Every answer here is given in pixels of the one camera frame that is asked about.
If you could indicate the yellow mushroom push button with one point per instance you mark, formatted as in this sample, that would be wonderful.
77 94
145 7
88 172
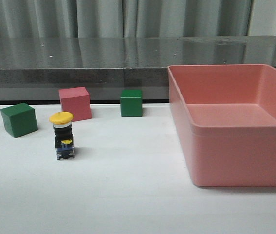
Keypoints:
64 139

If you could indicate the right green cube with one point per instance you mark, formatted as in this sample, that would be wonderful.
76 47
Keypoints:
131 103

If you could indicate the green cube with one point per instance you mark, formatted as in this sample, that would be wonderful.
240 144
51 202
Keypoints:
19 119
131 103

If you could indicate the pink cube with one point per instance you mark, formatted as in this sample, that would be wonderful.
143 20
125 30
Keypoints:
76 101

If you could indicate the pink plastic bin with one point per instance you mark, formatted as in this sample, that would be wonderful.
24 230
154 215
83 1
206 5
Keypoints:
225 116

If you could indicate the dark glossy counter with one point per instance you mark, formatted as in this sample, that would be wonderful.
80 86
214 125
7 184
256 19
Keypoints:
33 70

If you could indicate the left green cube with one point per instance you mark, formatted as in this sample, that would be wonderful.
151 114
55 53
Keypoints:
19 119

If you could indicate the grey curtain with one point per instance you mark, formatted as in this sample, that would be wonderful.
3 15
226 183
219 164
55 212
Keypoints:
136 18

